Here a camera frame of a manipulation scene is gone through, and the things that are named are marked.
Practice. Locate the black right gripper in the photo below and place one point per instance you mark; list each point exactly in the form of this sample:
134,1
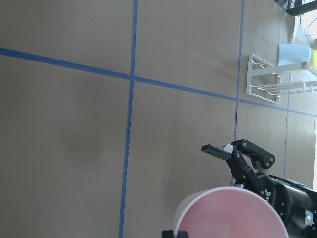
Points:
295,204

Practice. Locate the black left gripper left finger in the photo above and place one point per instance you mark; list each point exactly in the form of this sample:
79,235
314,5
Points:
167,234

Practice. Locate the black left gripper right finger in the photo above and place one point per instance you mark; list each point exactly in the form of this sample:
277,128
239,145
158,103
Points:
182,234

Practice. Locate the pink plastic cup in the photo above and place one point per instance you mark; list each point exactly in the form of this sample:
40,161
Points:
227,212

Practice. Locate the light blue plastic cup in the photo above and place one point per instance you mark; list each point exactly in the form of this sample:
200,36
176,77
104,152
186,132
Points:
292,54

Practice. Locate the yellow-green plastic cup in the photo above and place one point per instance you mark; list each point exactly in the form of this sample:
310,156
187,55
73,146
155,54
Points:
313,59

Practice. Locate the white wire cup rack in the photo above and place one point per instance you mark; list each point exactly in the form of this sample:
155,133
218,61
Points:
264,79

